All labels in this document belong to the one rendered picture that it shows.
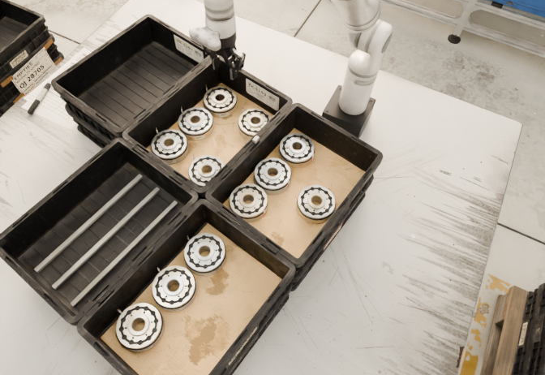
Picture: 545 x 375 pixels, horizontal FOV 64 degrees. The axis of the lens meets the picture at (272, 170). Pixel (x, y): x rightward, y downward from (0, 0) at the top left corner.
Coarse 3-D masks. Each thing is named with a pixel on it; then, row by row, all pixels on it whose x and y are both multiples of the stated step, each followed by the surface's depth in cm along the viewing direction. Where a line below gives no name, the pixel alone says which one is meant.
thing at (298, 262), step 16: (288, 112) 124; (272, 128) 121; (336, 128) 122; (256, 144) 120; (368, 144) 119; (240, 160) 115; (224, 176) 113; (368, 176) 114; (208, 192) 110; (352, 192) 111; (240, 224) 106; (320, 240) 105; (288, 256) 102; (304, 256) 102
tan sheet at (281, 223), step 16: (320, 144) 131; (320, 160) 128; (336, 160) 128; (272, 176) 125; (304, 176) 125; (320, 176) 125; (336, 176) 125; (352, 176) 126; (288, 192) 122; (336, 192) 123; (272, 208) 119; (288, 208) 120; (336, 208) 120; (256, 224) 117; (272, 224) 117; (288, 224) 117; (304, 224) 117; (320, 224) 117; (272, 240) 114; (288, 240) 115; (304, 240) 115
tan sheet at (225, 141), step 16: (240, 96) 140; (240, 112) 137; (176, 128) 133; (224, 128) 133; (192, 144) 130; (208, 144) 130; (224, 144) 130; (240, 144) 130; (192, 160) 127; (224, 160) 127
